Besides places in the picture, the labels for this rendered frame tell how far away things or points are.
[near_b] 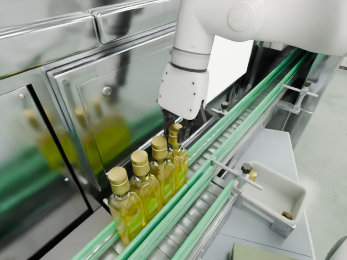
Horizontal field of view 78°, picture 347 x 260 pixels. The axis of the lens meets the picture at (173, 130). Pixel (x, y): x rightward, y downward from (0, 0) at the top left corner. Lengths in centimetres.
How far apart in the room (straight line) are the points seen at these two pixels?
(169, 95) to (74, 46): 19
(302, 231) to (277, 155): 35
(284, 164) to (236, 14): 81
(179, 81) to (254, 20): 17
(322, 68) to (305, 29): 90
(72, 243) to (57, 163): 25
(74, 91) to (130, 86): 14
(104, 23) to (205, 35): 19
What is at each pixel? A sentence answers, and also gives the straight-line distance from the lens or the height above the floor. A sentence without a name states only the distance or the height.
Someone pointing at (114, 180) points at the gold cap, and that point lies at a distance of 41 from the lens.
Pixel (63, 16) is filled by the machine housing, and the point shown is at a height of 140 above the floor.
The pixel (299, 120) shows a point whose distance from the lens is 151.
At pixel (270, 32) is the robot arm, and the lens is 50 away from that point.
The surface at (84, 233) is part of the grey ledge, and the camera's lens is 70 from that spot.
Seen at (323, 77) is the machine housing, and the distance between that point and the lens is 138.
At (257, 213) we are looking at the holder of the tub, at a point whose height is 78.
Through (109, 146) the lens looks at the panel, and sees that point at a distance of 56.
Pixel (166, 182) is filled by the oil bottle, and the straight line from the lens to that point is 54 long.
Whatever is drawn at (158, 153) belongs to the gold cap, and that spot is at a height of 114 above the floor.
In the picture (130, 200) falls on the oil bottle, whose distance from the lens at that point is 47.
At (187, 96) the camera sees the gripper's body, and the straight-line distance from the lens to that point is 43.
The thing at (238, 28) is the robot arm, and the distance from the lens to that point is 38.
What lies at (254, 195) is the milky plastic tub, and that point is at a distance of 90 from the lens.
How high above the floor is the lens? 149
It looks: 41 degrees down
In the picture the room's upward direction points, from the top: straight up
